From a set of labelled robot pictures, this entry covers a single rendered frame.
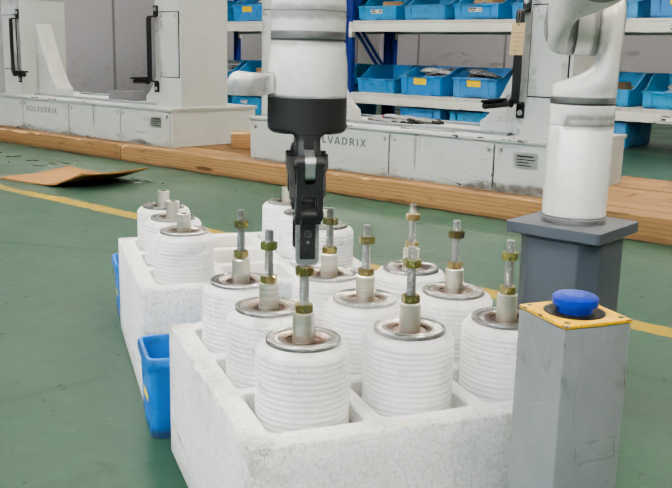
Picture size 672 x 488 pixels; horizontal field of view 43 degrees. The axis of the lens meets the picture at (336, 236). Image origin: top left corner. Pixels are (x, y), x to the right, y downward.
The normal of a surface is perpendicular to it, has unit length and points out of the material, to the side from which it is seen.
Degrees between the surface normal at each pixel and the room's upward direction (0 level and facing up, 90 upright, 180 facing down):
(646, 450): 0
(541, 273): 90
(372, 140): 90
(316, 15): 90
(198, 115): 90
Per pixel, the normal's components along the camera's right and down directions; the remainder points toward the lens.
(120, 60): 0.77, 0.15
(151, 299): 0.32, 0.20
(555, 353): -0.93, 0.05
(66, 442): 0.03, -0.98
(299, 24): -0.21, 0.20
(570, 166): -0.47, 0.17
